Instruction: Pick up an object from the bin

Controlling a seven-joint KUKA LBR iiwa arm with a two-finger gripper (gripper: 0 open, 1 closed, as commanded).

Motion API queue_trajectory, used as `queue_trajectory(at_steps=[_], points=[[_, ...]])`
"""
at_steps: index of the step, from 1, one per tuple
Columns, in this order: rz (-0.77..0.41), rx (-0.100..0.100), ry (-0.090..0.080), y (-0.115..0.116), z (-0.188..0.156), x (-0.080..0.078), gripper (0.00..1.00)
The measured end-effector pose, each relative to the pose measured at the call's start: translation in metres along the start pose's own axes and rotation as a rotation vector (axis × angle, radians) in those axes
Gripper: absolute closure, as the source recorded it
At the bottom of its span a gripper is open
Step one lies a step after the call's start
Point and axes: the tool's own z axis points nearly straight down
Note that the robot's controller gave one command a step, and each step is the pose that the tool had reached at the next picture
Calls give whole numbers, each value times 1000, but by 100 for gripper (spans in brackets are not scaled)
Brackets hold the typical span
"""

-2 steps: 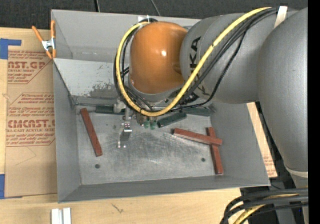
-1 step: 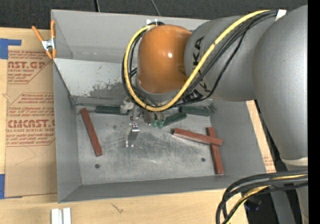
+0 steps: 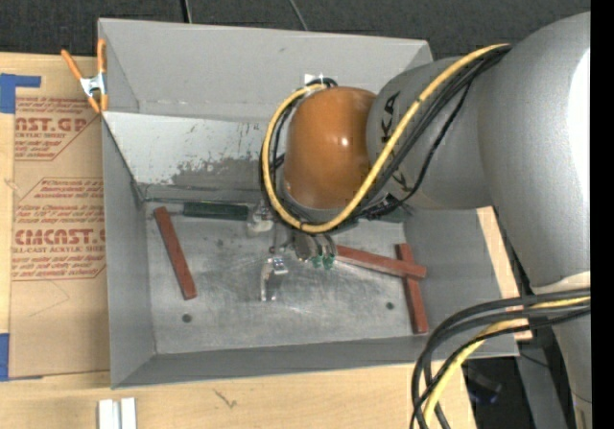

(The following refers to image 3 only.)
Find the grey metal bin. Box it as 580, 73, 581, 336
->
97, 17, 522, 390

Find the dark green flat block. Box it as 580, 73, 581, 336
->
181, 202, 251, 220

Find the red-brown flat block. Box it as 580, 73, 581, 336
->
394, 243, 430, 336
334, 244, 428, 280
153, 205, 199, 301

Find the brown cardboard board red print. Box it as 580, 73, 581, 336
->
0, 51, 112, 383

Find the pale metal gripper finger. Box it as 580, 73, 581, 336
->
246, 203, 275, 238
259, 255, 291, 303

